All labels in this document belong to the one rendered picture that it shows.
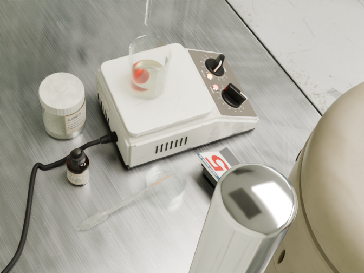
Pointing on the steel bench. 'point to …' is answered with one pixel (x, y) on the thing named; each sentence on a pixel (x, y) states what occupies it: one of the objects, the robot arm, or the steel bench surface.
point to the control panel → (245, 110)
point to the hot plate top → (199, 96)
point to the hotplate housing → (154, 140)
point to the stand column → (245, 220)
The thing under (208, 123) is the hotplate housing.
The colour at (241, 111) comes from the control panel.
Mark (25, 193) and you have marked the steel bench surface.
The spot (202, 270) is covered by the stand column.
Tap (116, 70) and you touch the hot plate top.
